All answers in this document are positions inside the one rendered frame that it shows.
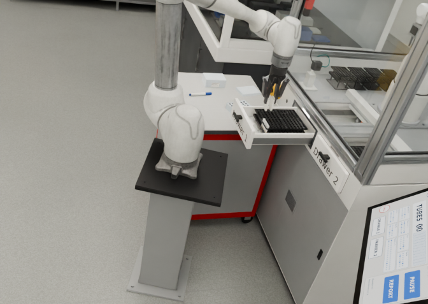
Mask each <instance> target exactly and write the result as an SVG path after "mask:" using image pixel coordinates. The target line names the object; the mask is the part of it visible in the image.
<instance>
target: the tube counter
mask: <svg viewBox="0 0 428 304"><path fill-rule="evenodd" d="M426 263H427V222H423V223H420V224H416V225H413V234H412V266H418V265H421V264H426Z"/></svg>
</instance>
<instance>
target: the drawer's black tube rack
mask: <svg viewBox="0 0 428 304"><path fill-rule="evenodd" d="M259 111H260V113H261V115H262V116H263V119H265V120H266V122H267V123H268V125H269V128H270V130H268V131H267V133H305V132H304V130H308V128H307V127H306V126H305V125H304V123H303V121H302V120H301V119H300V117H299V116H298V114H297V113H296V111H295V110H280V109H272V111H270V110H269V109H267V111H265V110H264V109H259ZM253 116H254V118H255V121H257V123H258V125H259V127H260V129H261V130H262V132H263V133H265V131H264V130H263V128H262V126H261V125H262V122H261V121H260V118H259V117H258V115H257V114H256V113H254V114H253Z"/></svg>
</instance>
